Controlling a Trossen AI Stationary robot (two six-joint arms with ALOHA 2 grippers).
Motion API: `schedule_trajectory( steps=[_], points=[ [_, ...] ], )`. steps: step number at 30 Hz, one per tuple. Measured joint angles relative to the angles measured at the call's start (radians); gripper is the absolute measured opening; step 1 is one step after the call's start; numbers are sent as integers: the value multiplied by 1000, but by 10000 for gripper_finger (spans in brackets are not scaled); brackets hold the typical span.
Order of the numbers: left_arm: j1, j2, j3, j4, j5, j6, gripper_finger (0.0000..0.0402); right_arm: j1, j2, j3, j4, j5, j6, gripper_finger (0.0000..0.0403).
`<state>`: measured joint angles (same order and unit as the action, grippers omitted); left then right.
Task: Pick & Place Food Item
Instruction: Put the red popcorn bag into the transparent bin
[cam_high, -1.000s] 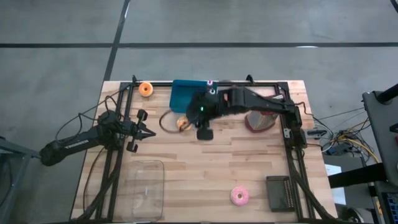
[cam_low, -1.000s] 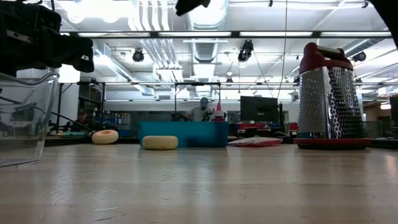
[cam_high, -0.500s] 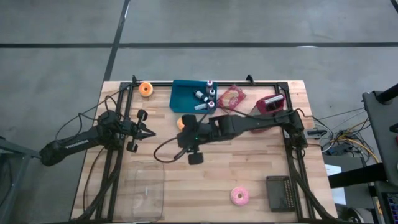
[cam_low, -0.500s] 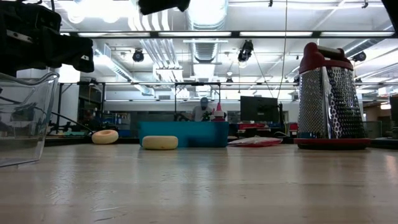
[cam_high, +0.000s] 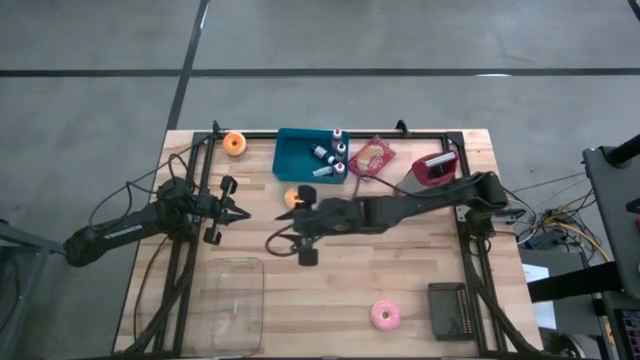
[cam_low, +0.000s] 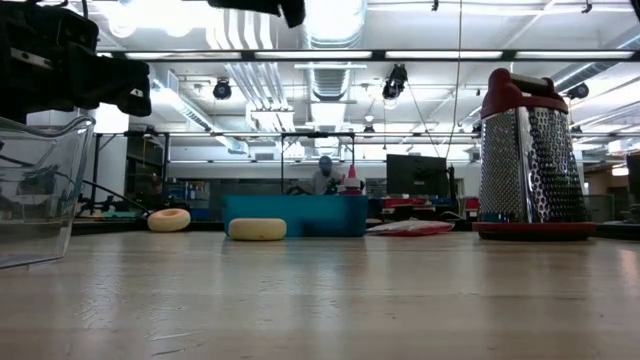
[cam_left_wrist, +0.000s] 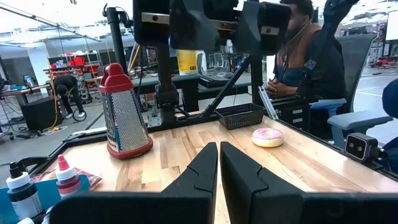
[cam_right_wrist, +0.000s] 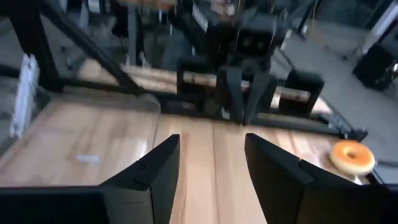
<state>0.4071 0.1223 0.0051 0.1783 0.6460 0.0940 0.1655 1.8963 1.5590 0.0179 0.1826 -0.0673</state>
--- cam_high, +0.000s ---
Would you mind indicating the grey equipment cart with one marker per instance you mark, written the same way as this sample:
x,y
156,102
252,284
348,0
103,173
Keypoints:
x,y
615,210

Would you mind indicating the pink sprinkled toy donut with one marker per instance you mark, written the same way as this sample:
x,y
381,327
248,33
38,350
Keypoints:
x,y
376,316

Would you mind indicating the clear plastic container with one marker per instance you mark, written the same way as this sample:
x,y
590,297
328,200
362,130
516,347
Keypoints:
x,y
240,320

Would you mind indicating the blue crate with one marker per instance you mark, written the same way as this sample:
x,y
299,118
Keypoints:
x,y
632,330

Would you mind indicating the pink food colouring bottle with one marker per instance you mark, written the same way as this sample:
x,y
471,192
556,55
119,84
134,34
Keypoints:
x,y
339,168

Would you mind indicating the blue plastic bin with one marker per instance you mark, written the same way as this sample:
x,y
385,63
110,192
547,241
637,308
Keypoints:
x,y
295,160

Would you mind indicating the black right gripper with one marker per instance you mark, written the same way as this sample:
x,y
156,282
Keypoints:
x,y
330,217

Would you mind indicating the black bar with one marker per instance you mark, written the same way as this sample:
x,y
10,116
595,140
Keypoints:
x,y
575,282

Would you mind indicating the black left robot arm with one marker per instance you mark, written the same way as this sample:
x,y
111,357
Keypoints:
x,y
110,235

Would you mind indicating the black perforated tray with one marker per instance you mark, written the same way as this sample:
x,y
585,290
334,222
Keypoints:
x,y
445,312

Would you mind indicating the red snack packet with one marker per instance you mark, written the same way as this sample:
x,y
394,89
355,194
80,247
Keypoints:
x,y
372,156

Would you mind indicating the grey metal stand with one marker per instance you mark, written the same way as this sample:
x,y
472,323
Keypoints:
x,y
30,240

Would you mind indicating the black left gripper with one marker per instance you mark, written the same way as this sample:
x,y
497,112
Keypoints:
x,y
205,212

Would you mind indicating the white paper sheet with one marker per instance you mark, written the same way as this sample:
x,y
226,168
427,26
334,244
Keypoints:
x,y
534,272

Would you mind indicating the purple food colouring bottle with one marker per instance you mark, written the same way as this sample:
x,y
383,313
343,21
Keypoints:
x,y
336,135

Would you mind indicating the black food colouring bottle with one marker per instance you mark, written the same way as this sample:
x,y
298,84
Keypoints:
x,y
322,171
322,153
340,149

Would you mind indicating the black aluminium table frame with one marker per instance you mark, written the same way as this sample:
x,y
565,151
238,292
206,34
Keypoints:
x,y
180,280

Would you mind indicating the orange glazed toy donut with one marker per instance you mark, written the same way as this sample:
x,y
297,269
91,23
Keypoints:
x,y
229,145
290,199

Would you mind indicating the red-topped metal box grater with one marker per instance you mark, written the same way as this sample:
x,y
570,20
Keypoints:
x,y
435,167

